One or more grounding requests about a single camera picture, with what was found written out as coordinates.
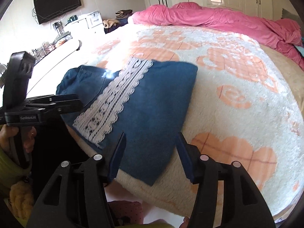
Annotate white drawer cabinet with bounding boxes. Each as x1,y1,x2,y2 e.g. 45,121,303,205
65,11,105,41

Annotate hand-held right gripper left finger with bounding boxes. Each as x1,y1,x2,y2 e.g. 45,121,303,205
26,131,127,228

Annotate beige plush cloth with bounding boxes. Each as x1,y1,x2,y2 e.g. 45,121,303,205
103,19,120,29

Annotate person's left forearm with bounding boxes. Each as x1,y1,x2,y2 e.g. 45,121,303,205
0,145,26,188

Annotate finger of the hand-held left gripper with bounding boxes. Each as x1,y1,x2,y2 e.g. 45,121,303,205
40,99,84,118
22,94,80,106

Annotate white curved table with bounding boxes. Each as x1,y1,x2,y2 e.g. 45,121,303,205
26,39,82,97

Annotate white and orange floral blanket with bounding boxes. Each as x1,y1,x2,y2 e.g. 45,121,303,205
60,24,301,220

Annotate person's left hand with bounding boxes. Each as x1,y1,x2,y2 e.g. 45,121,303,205
0,126,38,153

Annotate beige bed sheet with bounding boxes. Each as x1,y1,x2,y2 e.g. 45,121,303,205
259,42,304,115

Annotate black wall television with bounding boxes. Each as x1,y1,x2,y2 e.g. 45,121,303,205
33,0,82,25

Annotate clutter of small desk things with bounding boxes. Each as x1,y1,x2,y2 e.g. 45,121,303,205
30,21,72,58

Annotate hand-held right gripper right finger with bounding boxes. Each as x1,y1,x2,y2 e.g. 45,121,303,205
175,132,276,228

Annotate yellow fluffy cloth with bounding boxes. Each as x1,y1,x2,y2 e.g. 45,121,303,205
9,182,35,220

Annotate pink dotted slipper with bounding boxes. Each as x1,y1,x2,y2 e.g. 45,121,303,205
108,201,144,228

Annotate blue pants with lace trim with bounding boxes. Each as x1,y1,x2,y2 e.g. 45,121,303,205
56,58,199,186

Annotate pile of folded clothes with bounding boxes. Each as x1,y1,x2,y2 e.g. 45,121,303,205
115,9,133,20

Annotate pink duvet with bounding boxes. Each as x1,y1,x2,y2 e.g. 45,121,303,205
131,2,304,71

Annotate grey headboard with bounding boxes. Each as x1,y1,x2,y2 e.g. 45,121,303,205
280,9,304,29

